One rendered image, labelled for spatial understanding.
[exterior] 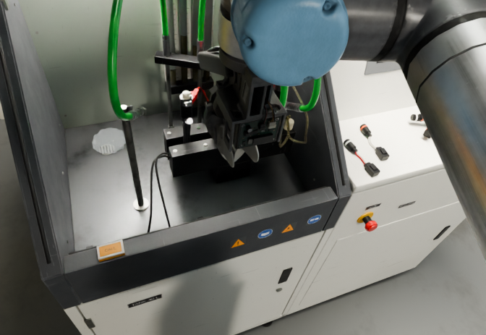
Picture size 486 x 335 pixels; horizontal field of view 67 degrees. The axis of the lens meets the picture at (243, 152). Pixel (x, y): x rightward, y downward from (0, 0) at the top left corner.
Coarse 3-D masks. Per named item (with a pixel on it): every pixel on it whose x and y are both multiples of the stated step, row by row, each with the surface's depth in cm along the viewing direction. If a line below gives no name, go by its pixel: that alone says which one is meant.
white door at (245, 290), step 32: (256, 256) 97; (288, 256) 106; (160, 288) 90; (192, 288) 98; (224, 288) 106; (256, 288) 116; (288, 288) 128; (96, 320) 91; (128, 320) 98; (160, 320) 106; (192, 320) 117; (224, 320) 129; (256, 320) 144
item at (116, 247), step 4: (112, 244) 74; (116, 244) 74; (120, 244) 74; (100, 248) 73; (104, 248) 73; (108, 248) 73; (112, 248) 73; (116, 248) 74; (120, 248) 74; (100, 252) 73; (104, 252) 73; (108, 252) 73; (112, 252) 73; (116, 252) 73; (100, 256) 72; (116, 256) 73; (100, 260) 72
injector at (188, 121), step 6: (180, 96) 83; (180, 102) 83; (180, 108) 85; (186, 108) 84; (186, 114) 85; (186, 120) 85; (192, 120) 85; (186, 126) 89; (186, 132) 90; (186, 138) 92
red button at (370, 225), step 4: (368, 212) 103; (372, 212) 104; (360, 216) 103; (364, 216) 104; (368, 216) 103; (360, 220) 104; (364, 220) 103; (368, 220) 103; (368, 224) 102; (372, 224) 101; (376, 224) 102; (364, 228) 103; (368, 228) 102; (372, 228) 102
